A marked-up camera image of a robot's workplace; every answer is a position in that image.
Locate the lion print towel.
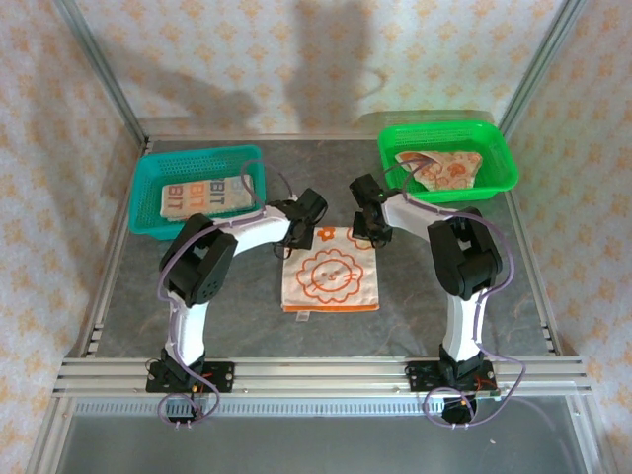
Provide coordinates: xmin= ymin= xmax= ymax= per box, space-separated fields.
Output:
xmin=280 ymin=224 xmax=382 ymax=323

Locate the bear print towel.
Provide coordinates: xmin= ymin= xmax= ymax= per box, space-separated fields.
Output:
xmin=394 ymin=149 xmax=484 ymax=195

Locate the orange lettered towel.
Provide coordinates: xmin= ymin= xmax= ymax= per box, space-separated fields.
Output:
xmin=160 ymin=172 xmax=256 ymax=222

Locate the teal plastic basket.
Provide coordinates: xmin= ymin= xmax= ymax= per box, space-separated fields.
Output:
xmin=128 ymin=144 xmax=269 ymax=243

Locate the green plastic basket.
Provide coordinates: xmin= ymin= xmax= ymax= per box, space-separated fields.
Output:
xmin=377 ymin=119 xmax=520 ymax=206

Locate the aluminium mounting rail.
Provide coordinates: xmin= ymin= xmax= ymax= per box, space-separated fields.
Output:
xmin=52 ymin=355 xmax=593 ymax=399

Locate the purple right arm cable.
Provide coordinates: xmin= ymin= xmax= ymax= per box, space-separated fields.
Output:
xmin=382 ymin=150 xmax=530 ymax=432

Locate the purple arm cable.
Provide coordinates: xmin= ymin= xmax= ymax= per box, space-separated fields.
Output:
xmin=155 ymin=158 xmax=298 ymax=432
xmin=382 ymin=150 xmax=530 ymax=432

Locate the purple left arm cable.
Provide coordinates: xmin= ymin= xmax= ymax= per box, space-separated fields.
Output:
xmin=155 ymin=158 xmax=298 ymax=432

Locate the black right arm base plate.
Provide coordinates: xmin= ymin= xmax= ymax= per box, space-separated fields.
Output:
xmin=406 ymin=359 xmax=497 ymax=395

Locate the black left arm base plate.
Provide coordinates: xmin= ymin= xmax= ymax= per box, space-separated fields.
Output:
xmin=145 ymin=361 xmax=235 ymax=395

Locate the aluminium table side rail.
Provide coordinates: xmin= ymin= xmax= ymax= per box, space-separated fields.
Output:
xmin=506 ymin=195 xmax=564 ymax=357
xmin=73 ymin=136 xmax=152 ymax=357

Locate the aluminium frame post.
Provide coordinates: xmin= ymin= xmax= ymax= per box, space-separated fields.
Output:
xmin=51 ymin=0 xmax=149 ymax=142
xmin=497 ymin=0 xmax=590 ymax=135

